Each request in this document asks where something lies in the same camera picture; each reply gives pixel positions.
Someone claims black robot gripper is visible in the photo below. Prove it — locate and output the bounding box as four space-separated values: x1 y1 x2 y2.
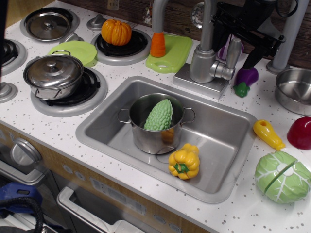
210 0 286 70

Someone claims silver faucet lever handle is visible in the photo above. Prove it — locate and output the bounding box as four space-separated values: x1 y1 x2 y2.
225 38 242 72

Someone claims purple striped onion toy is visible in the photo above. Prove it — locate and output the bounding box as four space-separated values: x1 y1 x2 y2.
217 33 245 61

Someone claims purple eggplant toy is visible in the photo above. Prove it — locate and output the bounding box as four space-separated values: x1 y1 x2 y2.
233 67 259 98

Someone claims silver toy faucet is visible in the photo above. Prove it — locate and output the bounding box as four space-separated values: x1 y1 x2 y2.
152 0 235 100

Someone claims clear glass knob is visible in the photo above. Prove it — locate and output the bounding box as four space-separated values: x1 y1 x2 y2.
190 2 205 29

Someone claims green cutting board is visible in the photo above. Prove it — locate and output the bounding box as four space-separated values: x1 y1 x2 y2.
146 34 193 74

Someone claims steel bowl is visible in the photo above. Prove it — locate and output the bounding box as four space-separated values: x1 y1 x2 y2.
275 68 311 116

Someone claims orange carrot toy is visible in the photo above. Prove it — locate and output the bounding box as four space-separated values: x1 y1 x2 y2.
150 32 166 57

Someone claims grey toy sink basin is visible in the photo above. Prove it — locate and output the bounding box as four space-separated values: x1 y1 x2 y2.
76 76 256 203

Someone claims yellow squash toy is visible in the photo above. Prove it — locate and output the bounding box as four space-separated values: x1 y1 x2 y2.
253 119 285 151

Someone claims black back right burner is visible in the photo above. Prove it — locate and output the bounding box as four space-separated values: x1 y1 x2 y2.
91 29 151 66

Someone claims black burner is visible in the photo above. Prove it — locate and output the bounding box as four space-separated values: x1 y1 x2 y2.
91 29 151 66
31 68 108 117

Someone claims red apple half toy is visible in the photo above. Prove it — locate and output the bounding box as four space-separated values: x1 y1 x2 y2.
287 116 311 150

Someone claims green bitter gourd toy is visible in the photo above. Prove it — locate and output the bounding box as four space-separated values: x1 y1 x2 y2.
143 99 173 131

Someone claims orange pumpkin toy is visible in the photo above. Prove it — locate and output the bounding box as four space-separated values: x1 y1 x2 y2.
101 19 132 46

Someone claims steel pot in sink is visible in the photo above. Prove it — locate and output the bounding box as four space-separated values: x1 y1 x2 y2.
117 93 196 154

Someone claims yellow bell pepper toy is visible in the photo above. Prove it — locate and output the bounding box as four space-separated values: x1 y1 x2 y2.
168 143 200 180

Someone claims green cabbage toy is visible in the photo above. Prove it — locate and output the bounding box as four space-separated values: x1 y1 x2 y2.
255 151 311 204

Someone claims grey stove knob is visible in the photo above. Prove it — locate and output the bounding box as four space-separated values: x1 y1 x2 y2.
86 14 106 31

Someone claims green plastic plate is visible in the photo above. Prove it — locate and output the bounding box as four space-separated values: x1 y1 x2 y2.
48 41 97 67

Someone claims black front burner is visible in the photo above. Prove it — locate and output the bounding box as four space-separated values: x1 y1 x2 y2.
31 68 108 117

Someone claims grey knob behind plate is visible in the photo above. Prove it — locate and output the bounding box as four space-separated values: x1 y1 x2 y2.
59 33 84 44

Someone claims steel pan lid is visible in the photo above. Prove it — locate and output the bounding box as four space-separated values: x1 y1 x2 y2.
24 8 73 41

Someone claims steel pot with lid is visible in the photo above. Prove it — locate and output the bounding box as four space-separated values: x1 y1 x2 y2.
23 51 84 100

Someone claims left edge burner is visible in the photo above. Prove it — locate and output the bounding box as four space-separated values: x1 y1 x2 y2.
1 39 27 76

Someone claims grey knob front left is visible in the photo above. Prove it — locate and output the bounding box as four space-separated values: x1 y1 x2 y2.
0 82 17 103

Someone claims grey oven dial knob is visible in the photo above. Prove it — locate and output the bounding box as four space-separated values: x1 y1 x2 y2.
10 138 42 166

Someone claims blue clamp object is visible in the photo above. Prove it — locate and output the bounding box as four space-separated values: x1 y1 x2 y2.
0 182 43 214

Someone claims grey vertical post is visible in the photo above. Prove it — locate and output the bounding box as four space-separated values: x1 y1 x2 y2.
266 0 309 75

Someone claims silver oven door handle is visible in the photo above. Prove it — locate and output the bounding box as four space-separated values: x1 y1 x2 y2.
57 186 143 233

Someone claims black cable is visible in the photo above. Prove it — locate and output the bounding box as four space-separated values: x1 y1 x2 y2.
0 196 46 233

